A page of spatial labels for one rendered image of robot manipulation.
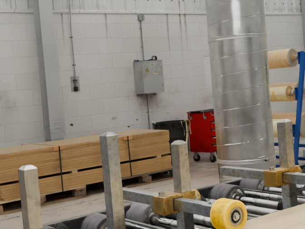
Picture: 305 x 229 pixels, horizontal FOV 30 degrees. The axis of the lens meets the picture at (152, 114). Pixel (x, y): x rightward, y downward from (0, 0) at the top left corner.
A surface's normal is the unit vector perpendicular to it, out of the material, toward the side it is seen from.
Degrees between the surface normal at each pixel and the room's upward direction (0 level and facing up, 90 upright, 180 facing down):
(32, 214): 90
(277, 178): 90
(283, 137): 90
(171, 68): 90
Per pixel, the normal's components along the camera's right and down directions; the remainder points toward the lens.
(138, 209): -0.58, -0.69
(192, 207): -0.80, 0.10
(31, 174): 0.59, 0.00
